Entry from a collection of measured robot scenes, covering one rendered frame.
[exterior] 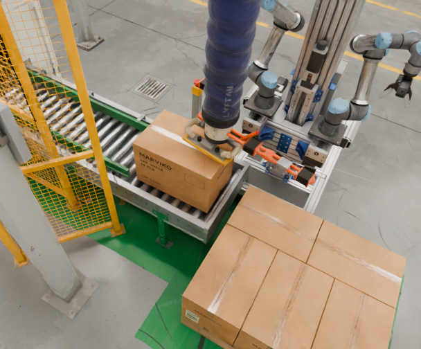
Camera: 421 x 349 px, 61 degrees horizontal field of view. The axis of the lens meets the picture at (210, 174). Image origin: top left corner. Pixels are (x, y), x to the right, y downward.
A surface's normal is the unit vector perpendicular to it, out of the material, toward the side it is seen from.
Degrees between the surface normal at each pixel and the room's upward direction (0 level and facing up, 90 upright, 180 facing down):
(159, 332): 0
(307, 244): 0
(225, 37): 74
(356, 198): 0
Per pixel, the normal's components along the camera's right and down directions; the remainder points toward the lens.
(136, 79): 0.07, -0.62
